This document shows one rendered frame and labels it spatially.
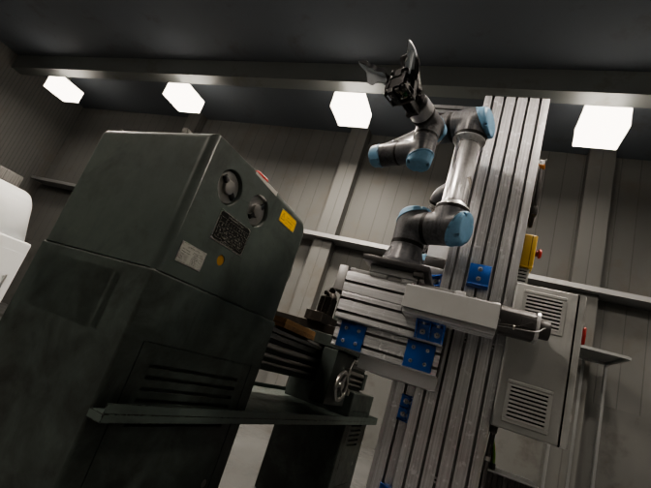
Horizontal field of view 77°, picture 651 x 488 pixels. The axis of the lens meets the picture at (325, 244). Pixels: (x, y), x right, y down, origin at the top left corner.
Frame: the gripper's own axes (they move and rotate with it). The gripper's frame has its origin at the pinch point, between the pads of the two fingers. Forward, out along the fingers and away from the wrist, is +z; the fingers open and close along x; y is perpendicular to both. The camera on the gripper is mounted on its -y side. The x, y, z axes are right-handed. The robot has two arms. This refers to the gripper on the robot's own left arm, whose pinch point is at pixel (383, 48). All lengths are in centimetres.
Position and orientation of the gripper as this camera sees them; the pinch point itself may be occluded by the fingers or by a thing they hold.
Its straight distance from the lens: 119.4
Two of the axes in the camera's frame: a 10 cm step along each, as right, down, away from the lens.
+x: -7.8, 0.8, 6.3
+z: -6.0, -4.0, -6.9
